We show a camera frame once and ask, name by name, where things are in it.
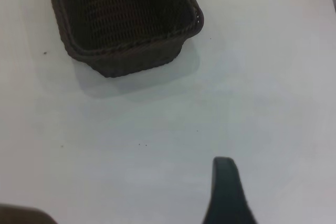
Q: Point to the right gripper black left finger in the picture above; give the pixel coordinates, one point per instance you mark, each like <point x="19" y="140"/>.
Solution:
<point x="21" y="216"/>

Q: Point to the dark brown woven basket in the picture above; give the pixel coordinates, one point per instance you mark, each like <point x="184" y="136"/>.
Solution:
<point x="123" y="16"/>

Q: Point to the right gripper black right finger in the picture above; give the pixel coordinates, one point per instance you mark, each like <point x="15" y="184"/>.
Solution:
<point x="225" y="195"/>

